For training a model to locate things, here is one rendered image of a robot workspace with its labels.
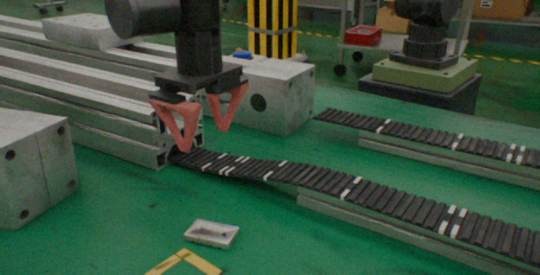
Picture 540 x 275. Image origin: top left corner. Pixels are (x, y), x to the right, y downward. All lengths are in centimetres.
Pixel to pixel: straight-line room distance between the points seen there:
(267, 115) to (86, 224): 32
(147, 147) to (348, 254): 30
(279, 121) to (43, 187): 34
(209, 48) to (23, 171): 24
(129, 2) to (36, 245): 26
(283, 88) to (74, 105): 31
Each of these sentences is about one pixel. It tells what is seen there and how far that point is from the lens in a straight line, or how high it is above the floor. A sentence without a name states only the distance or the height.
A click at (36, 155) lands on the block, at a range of 56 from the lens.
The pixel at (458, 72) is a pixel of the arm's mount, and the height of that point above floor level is 81.
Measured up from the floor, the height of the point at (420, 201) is 81.
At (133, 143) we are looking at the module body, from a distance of 64.
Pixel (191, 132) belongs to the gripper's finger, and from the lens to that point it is 56.
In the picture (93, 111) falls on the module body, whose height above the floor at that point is 84.
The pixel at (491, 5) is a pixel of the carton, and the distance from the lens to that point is 542.
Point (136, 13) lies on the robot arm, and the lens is 49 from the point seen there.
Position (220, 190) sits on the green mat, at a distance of 57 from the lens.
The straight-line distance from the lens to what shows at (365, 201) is 50.
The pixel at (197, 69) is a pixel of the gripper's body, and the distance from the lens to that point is 55.
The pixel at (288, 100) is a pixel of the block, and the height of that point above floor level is 84.
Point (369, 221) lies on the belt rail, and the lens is 51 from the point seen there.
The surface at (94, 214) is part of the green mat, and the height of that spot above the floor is 78.
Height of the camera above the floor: 107
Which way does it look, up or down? 23 degrees down
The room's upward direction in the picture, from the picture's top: straight up
